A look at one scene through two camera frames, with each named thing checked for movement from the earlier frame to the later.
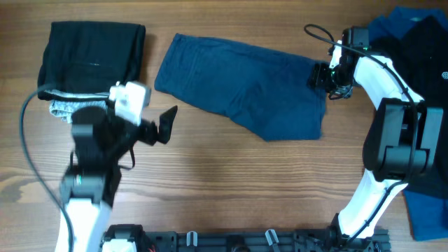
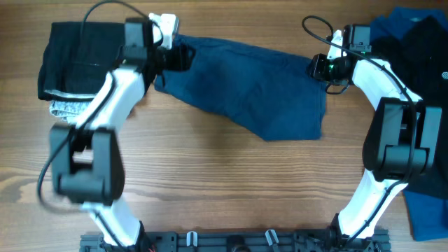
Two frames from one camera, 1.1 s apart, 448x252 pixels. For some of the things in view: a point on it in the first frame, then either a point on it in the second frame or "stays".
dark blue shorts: [266, 91] stays
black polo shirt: [418, 52] stays
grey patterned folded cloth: [64, 109] stays
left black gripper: [162, 132] → [180, 59]
